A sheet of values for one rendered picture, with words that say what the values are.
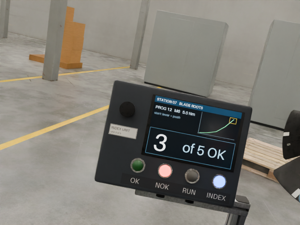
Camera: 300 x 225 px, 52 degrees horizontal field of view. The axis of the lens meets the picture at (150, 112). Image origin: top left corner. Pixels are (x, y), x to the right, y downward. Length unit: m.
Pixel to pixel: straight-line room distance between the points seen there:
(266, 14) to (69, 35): 7.75
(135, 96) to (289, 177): 0.77
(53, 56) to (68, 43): 2.12
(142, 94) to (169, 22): 7.80
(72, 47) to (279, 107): 5.34
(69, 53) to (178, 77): 2.98
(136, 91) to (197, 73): 7.62
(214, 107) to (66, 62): 8.25
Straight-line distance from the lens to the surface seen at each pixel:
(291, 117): 1.51
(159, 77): 8.40
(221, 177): 0.58
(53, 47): 6.66
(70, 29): 8.68
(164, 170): 0.56
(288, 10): 13.31
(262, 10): 13.26
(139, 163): 0.56
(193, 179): 0.57
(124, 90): 0.57
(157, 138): 0.56
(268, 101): 6.59
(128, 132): 0.56
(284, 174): 1.22
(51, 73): 6.72
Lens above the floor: 1.35
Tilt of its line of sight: 14 degrees down
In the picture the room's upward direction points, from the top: 12 degrees clockwise
